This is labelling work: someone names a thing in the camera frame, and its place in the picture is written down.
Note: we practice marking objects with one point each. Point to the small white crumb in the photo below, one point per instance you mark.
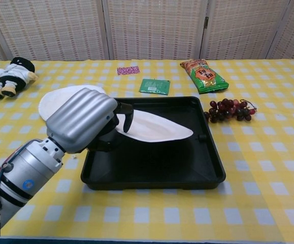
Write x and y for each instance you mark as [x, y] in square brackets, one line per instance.
[73, 156]

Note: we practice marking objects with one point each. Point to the green sachet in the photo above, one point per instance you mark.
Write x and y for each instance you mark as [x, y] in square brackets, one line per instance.
[154, 86]

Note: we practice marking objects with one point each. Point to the black square plastic tray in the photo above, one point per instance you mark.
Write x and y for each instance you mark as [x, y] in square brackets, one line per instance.
[162, 162]

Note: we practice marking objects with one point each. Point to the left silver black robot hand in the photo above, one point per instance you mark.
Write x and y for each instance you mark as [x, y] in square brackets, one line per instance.
[80, 119]

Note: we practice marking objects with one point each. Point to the pink patterned small packet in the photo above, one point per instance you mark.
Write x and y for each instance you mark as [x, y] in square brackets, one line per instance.
[128, 70]

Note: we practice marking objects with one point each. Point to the white paper plate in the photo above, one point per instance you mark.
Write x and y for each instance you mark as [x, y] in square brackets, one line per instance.
[58, 99]

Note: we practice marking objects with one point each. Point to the black white plush doll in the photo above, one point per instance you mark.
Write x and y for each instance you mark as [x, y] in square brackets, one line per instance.
[12, 73]

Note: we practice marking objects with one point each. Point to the orange green snack bag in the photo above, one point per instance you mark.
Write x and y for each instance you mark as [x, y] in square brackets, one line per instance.
[203, 76]

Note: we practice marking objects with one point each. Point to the beige woven folding screen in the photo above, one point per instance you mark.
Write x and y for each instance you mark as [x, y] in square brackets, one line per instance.
[151, 28]

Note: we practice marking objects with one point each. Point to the yellow white checked tablecloth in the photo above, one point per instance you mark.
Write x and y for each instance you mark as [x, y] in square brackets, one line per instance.
[263, 152]

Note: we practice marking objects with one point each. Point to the dark red grape bunch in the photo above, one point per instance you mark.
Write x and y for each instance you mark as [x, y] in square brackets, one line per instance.
[228, 110]

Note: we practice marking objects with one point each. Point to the white paper plate cracked rim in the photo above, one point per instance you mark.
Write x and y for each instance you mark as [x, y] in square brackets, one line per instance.
[157, 127]

